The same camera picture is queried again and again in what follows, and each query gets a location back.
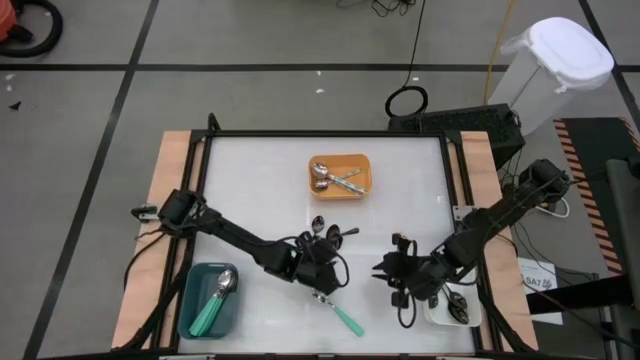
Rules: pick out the dark gray post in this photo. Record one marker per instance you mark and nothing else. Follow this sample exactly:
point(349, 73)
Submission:
point(625, 225)

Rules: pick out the orange vacuum cleaner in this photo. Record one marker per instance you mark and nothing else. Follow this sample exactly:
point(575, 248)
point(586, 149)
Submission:
point(6, 20)

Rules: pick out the black beam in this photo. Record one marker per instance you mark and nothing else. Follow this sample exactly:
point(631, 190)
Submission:
point(580, 299)

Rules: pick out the white paper label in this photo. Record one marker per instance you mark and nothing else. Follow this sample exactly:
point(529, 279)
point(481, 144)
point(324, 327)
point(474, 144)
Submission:
point(537, 280)

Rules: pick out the orange plastic bin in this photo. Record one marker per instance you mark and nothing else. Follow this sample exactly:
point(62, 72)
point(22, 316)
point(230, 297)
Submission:
point(345, 162)

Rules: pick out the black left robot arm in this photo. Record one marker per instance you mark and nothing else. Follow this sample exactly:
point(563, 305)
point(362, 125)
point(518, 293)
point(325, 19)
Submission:
point(240, 240)

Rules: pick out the white trash can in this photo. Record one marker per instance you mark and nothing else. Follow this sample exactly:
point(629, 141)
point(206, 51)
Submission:
point(565, 50)

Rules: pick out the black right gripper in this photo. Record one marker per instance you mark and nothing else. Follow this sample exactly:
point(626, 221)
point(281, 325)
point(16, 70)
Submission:
point(420, 275)

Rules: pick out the black diagonal frame strut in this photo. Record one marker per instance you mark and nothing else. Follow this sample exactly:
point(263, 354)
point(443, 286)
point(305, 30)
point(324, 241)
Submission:
point(157, 310)
point(501, 320)

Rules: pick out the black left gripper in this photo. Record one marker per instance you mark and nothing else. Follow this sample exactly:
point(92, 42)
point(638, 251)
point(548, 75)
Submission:
point(322, 275)

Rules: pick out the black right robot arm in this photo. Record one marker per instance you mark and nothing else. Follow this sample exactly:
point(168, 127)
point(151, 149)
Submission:
point(480, 230)

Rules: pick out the black computer case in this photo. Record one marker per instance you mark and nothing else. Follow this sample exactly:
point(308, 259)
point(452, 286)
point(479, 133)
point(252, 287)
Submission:
point(465, 122)

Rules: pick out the gray metal mounting plate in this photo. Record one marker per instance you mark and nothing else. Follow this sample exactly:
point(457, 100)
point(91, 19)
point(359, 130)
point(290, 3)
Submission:
point(460, 212)
point(145, 212)

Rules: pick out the teal plastic bin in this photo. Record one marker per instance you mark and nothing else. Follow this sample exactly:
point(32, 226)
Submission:
point(200, 290)

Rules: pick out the black floor scrap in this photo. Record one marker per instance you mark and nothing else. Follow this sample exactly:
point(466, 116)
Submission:
point(15, 105)

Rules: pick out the hazard striped black mat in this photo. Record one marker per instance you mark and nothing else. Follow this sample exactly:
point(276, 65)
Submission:
point(590, 145)

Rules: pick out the white plastic bin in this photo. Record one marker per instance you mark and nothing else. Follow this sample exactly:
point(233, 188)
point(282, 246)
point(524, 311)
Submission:
point(472, 310)

